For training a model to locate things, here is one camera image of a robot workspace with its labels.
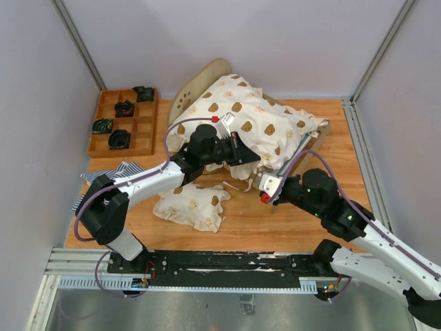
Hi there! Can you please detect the black rolled sock bottom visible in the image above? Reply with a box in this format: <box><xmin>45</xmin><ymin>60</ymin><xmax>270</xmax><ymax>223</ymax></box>
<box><xmin>107</xmin><ymin>129</ymin><xmax>131</xmax><ymax>150</ymax></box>

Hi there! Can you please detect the blue striped cloth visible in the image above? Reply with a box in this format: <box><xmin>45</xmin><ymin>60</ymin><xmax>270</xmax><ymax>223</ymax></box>
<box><xmin>71</xmin><ymin>161</ymin><xmax>144</xmax><ymax>212</ymax></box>

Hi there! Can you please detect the wooden pet bed frame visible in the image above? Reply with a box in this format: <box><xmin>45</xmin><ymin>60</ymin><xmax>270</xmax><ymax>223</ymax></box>
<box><xmin>168</xmin><ymin>58</ymin><xmax>331</xmax><ymax>188</ymax></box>

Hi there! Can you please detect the right aluminium corner post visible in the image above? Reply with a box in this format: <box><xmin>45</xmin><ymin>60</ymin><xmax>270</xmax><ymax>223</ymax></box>
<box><xmin>350</xmin><ymin>0</ymin><xmax>419</xmax><ymax>106</ymax></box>

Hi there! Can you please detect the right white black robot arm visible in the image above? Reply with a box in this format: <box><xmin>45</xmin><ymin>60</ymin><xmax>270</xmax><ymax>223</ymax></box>
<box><xmin>260</xmin><ymin>168</ymin><xmax>440</xmax><ymax>329</ymax></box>

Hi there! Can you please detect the small bear print pillow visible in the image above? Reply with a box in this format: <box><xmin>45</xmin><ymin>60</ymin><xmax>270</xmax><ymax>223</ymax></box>
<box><xmin>153</xmin><ymin>183</ymin><xmax>231</xmax><ymax>233</ymax></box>

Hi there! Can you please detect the left aluminium corner post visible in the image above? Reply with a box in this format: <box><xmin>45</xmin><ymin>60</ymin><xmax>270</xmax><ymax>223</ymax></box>
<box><xmin>50</xmin><ymin>0</ymin><xmax>107</xmax><ymax>90</ymax></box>

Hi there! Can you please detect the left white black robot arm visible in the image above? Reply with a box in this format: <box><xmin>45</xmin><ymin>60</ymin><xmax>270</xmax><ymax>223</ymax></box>
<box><xmin>75</xmin><ymin>124</ymin><xmax>260</xmax><ymax>273</ymax></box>

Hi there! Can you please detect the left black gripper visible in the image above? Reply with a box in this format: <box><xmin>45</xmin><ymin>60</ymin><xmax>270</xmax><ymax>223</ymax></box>
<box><xmin>201</xmin><ymin>131</ymin><xmax>261</xmax><ymax>167</ymax></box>

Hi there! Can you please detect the black rolled sock middle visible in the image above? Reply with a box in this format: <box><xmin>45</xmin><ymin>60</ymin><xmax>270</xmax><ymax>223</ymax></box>
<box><xmin>114</xmin><ymin>100</ymin><xmax>135</xmax><ymax>118</ymax></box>

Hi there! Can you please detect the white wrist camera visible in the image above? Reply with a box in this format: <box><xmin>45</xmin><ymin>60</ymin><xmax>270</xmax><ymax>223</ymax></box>
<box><xmin>258</xmin><ymin>172</ymin><xmax>287</xmax><ymax>204</ymax></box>
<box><xmin>215</xmin><ymin>112</ymin><xmax>235</xmax><ymax>139</ymax></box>

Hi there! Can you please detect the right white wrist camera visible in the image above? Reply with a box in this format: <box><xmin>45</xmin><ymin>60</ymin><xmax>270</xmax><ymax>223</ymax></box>
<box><xmin>258</xmin><ymin>172</ymin><xmax>287</xmax><ymax>204</ymax></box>

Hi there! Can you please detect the black rolled sock top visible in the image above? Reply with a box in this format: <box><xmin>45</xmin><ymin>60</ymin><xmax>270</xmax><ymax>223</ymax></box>
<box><xmin>132</xmin><ymin>86</ymin><xmax>154</xmax><ymax>103</ymax></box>

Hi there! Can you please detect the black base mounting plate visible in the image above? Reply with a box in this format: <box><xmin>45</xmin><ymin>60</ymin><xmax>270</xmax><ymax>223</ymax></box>
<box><xmin>107</xmin><ymin>250</ymin><xmax>338</xmax><ymax>289</ymax></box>

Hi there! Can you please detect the aluminium corner post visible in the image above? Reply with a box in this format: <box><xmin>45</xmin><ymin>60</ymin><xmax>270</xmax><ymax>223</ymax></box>
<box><xmin>50</xmin><ymin>0</ymin><xmax>107</xmax><ymax>90</ymax></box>
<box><xmin>350</xmin><ymin>0</ymin><xmax>419</xmax><ymax>106</ymax></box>

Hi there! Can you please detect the large bear print cushion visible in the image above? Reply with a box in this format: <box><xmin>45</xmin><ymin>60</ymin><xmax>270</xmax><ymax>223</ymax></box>
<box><xmin>167</xmin><ymin>74</ymin><xmax>329</xmax><ymax>180</ymax></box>

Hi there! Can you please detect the aluminium rail frame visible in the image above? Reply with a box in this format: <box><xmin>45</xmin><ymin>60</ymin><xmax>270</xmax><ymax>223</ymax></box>
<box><xmin>25</xmin><ymin>98</ymin><xmax>435</xmax><ymax>331</ymax></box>

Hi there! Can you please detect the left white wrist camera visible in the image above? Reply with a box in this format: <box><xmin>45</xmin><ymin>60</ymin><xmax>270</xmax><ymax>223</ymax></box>
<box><xmin>215</xmin><ymin>112</ymin><xmax>235</xmax><ymax>139</ymax></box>

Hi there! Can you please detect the black green rolled sock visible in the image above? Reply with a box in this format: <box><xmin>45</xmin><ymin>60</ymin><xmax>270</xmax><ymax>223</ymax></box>
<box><xmin>92</xmin><ymin>118</ymin><xmax>113</xmax><ymax>134</ymax></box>

